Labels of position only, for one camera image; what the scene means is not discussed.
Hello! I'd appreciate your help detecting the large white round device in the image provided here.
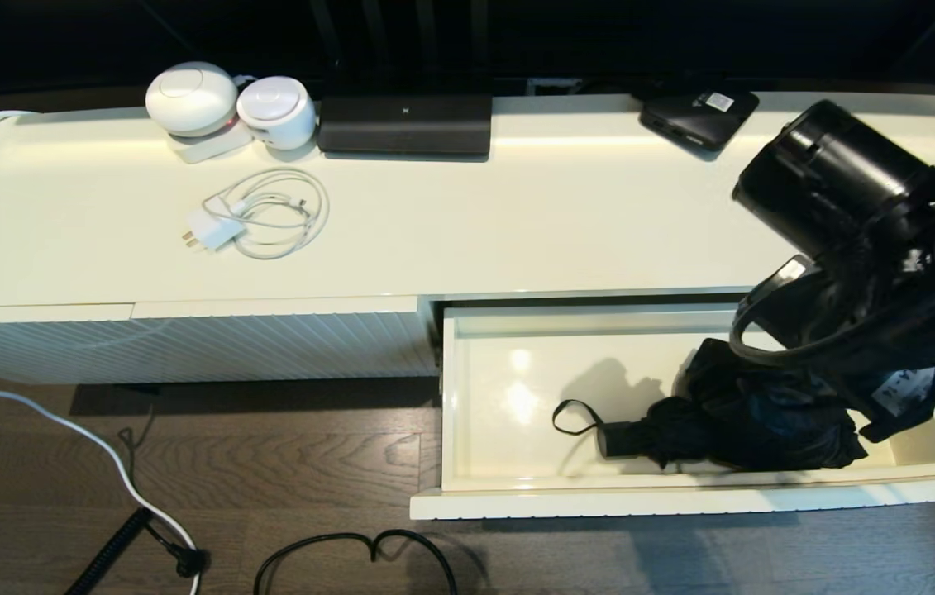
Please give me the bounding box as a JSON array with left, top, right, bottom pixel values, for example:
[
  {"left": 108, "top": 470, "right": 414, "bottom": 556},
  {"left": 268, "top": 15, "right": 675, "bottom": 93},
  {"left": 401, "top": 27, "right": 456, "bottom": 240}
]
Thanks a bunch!
[{"left": 145, "top": 62, "right": 239, "bottom": 138}]

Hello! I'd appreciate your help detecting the white coiled charging cable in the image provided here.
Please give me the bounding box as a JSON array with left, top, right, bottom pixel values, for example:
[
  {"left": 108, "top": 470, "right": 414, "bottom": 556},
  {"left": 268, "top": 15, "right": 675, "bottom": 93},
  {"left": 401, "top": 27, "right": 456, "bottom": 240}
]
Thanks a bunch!
[{"left": 201, "top": 168, "right": 331, "bottom": 260}]

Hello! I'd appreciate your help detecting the black coiled cable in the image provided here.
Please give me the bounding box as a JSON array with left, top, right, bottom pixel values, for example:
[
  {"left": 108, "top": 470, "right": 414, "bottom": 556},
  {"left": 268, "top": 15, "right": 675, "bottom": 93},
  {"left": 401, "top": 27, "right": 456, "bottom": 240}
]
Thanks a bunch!
[{"left": 66, "top": 508, "right": 152, "bottom": 595}]

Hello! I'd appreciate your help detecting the black set-top box with label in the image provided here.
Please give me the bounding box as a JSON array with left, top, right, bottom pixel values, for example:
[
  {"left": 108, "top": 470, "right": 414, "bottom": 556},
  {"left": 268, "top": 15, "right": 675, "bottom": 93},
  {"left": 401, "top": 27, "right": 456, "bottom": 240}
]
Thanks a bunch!
[{"left": 638, "top": 89, "right": 761, "bottom": 153}]

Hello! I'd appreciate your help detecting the white fluted cabinet front panel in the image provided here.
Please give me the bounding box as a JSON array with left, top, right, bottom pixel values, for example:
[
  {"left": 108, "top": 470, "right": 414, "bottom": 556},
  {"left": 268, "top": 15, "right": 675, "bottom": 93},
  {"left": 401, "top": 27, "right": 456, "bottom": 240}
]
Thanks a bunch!
[{"left": 135, "top": 296, "right": 441, "bottom": 383}]

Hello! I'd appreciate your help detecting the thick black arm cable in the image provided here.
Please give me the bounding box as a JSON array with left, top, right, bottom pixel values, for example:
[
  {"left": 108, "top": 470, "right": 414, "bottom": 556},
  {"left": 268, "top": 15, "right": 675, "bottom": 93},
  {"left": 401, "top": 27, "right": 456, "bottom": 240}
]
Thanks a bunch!
[{"left": 729, "top": 277, "right": 935, "bottom": 370}]

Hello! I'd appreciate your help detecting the black flat rectangular box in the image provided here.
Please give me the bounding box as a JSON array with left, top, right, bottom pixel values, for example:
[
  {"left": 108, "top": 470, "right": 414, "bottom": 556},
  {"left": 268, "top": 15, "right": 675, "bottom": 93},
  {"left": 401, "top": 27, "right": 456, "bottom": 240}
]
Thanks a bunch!
[{"left": 318, "top": 94, "right": 493, "bottom": 158}]

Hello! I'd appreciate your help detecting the thin black cable with plug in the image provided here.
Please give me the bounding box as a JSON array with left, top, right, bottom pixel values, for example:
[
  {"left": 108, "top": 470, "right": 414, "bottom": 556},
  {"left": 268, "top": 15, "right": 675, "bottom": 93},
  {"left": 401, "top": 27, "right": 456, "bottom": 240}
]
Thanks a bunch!
[{"left": 118, "top": 428, "right": 210, "bottom": 579}]

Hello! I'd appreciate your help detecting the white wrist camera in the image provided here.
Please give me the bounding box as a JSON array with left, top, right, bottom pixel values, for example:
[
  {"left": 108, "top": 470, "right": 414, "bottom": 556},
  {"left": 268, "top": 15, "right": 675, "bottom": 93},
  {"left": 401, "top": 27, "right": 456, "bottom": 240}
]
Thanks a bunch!
[{"left": 752, "top": 255, "right": 823, "bottom": 331}]

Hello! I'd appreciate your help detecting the black looped cable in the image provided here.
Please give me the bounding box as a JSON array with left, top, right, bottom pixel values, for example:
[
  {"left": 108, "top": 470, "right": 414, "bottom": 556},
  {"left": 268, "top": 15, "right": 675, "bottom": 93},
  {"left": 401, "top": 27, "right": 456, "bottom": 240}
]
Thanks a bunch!
[{"left": 254, "top": 529, "right": 458, "bottom": 595}]

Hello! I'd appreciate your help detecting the white flat base box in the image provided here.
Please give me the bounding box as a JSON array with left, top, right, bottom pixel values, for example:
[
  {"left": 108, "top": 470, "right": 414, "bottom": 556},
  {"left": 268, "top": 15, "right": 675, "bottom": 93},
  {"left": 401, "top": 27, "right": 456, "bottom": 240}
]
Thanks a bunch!
[{"left": 168, "top": 122, "right": 254, "bottom": 164}]

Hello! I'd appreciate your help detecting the white tv cabinet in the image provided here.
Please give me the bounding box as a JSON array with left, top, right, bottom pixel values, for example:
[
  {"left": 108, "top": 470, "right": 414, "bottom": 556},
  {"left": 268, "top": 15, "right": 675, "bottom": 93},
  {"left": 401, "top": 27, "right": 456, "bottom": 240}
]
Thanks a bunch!
[{"left": 0, "top": 91, "right": 935, "bottom": 388}]

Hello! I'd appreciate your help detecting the small white round device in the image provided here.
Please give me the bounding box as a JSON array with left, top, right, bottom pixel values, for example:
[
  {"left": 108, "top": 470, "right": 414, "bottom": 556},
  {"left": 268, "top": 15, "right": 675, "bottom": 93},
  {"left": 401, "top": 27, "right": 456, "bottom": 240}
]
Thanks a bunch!
[{"left": 236, "top": 76, "right": 317, "bottom": 152}]

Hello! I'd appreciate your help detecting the black folding umbrella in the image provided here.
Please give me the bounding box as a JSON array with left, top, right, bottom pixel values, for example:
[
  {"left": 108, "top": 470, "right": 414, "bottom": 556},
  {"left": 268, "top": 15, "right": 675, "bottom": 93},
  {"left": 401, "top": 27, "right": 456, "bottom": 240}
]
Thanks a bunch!
[{"left": 551, "top": 337, "right": 871, "bottom": 474}]

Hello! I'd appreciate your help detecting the white fluted drawer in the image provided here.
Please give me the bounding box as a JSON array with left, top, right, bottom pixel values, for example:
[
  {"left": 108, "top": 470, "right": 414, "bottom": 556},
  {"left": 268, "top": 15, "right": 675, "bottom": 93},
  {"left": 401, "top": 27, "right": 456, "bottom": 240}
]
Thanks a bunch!
[{"left": 409, "top": 301, "right": 935, "bottom": 521}]

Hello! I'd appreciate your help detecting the white charger plug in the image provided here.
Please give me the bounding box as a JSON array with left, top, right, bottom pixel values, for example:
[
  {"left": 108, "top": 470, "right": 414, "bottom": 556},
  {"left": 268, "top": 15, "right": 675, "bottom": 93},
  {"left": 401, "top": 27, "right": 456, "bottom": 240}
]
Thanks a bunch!
[{"left": 181, "top": 207, "right": 245, "bottom": 251}]

